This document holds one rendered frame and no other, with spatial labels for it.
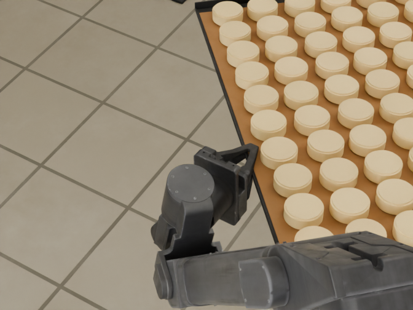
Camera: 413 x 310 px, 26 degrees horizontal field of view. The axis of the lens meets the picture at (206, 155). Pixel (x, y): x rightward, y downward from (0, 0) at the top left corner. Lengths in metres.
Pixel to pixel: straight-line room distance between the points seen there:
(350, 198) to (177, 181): 0.23
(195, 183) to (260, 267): 0.36
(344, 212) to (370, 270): 0.49
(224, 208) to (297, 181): 0.10
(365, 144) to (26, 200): 1.44
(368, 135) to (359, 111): 0.05
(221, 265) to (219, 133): 1.73
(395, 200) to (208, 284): 0.30
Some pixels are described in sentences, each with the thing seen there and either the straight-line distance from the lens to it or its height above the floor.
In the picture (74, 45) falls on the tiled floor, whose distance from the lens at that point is 2.94.
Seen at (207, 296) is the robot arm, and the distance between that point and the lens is 0.97.
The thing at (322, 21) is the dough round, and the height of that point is 0.98.
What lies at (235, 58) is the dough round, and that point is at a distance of 1.36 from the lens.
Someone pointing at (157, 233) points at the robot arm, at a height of 1.00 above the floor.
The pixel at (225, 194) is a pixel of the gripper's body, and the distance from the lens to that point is 1.15.
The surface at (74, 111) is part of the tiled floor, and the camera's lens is 2.72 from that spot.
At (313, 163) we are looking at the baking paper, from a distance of 1.21.
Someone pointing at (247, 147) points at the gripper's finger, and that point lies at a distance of 1.22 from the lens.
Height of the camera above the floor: 1.87
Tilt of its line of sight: 47 degrees down
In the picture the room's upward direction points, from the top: straight up
